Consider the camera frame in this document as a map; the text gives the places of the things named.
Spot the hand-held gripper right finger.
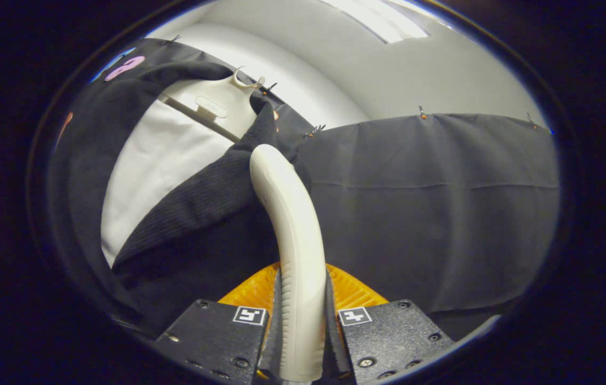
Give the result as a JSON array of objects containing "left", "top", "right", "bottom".
[{"left": 326, "top": 263, "right": 456, "bottom": 384}]

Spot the white garment steamer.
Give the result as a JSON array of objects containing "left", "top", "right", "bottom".
[{"left": 249, "top": 144, "right": 327, "bottom": 385}]

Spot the white mannequin torso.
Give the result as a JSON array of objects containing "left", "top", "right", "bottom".
[{"left": 101, "top": 67, "right": 266, "bottom": 268}]

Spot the ceiling light panel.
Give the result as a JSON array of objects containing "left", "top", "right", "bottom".
[{"left": 319, "top": 0, "right": 432, "bottom": 43}]

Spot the black jacket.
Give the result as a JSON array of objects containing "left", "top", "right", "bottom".
[{"left": 49, "top": 60, "right": 314, "bottom": 337}]

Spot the row of black cloth clips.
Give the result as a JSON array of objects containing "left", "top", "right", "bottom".
[{"left": 169, "top": 35, "right": 539, "bottom": 140}]

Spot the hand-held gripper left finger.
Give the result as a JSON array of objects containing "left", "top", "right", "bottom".
[{"left": 153, "top": 262, "right": 283, "bottom": 385}]

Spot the black backdrop cloth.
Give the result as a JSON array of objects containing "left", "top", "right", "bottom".
[{"left": 89, "top": 37, "right": 560, "bottom": 340}]

